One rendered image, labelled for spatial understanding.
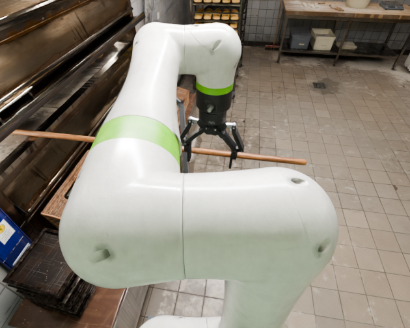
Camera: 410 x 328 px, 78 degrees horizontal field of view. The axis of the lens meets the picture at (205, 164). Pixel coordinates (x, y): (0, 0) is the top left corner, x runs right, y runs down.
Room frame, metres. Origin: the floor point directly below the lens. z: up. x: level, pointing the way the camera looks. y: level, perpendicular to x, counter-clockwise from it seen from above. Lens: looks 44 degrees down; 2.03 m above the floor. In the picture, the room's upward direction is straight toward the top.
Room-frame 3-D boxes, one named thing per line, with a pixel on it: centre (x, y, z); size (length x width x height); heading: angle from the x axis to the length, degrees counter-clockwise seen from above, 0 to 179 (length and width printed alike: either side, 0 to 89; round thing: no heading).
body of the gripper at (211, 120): (0.59, -0.02, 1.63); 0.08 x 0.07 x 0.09; 79
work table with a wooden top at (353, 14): (5.12, -2.52, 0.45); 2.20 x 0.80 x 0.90; 81
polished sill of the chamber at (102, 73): (1.65, 0.84, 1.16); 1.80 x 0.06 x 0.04; 171
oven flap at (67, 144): (1.65, 0.82, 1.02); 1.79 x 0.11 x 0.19; 171
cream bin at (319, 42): (5.16, -2.25, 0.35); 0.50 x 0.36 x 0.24; 172
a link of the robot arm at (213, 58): (0.58, -0.02, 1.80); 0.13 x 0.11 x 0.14; 92
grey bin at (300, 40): (5.22, -1.83, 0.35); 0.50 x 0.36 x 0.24; 171
